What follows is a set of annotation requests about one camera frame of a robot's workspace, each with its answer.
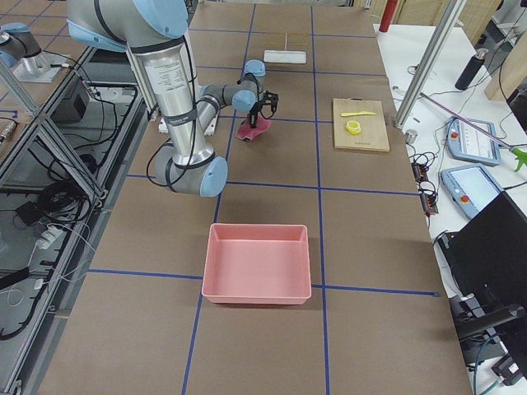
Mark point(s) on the yellow plastic knife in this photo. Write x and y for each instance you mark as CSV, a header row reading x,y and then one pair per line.
x,y
357,114

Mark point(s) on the maroon wiping cloth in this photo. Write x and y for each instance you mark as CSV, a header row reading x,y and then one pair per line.
x,y
247,133

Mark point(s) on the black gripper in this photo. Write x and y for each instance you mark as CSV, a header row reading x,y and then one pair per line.
x,y
254,110

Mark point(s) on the black water bottle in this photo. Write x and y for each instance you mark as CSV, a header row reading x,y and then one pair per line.
x,y
471,69

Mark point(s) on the metal reacher grabber tool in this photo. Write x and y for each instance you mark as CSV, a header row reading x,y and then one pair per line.
x,y
519,155

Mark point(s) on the pink plastic bin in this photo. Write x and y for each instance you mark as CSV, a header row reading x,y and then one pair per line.
x,y
257,264

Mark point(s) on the teach pendant tablet near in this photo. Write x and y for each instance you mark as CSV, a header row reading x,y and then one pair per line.
x,y
471,187

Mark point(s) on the white rectangular tray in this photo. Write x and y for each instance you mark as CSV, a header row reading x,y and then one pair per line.
x,y
284,56

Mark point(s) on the teach pendant tablet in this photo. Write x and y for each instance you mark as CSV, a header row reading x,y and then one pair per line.
x,y
471,187
466,143

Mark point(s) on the yellow lemon slices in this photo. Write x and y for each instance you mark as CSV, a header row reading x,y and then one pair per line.
x,y
353,127

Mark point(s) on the bamboo cutting board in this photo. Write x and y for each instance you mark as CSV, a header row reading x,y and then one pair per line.
x,y
373,136

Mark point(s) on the teach pendant tablet far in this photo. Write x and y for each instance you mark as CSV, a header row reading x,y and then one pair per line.
x,y
466,143

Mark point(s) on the aluminium frame post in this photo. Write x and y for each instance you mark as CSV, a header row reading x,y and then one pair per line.
x,y
430,55

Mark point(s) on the red cylinder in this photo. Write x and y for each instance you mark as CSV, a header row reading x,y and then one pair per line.
x,y
388,15

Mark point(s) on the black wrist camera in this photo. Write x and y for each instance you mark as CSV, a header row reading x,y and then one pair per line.
x,y
271,100

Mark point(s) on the small metal cylinder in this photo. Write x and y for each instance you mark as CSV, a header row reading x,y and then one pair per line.
x,y
410,136

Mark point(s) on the black monitor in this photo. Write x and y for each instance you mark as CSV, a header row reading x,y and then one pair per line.
x,y
487,259

